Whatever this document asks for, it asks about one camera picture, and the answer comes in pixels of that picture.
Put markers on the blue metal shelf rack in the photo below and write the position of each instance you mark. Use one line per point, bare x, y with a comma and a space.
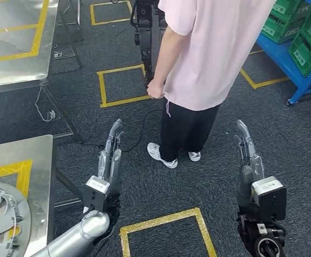
284, 56

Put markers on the person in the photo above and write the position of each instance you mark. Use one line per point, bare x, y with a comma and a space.
212, 53

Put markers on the green plastic folding crate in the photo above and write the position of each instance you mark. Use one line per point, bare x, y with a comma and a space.
281, 21
308, 46

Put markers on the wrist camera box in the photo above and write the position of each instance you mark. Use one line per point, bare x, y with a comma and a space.
271, 198
95, 195

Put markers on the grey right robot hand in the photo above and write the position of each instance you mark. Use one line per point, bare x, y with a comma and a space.
254, 166

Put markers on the white table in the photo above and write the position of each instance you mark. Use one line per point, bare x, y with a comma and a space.
11, 74

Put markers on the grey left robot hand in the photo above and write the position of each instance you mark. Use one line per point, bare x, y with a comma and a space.
115, 170

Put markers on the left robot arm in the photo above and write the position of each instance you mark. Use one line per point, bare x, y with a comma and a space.
77, 237

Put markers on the black robot machine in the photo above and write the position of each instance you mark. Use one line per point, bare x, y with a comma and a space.
147, 35

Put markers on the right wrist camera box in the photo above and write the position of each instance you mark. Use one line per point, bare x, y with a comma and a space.
271, 198

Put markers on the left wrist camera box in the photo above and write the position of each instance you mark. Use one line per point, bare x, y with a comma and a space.
95, 195

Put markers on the steel workbench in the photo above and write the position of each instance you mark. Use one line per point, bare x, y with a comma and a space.
37, 159

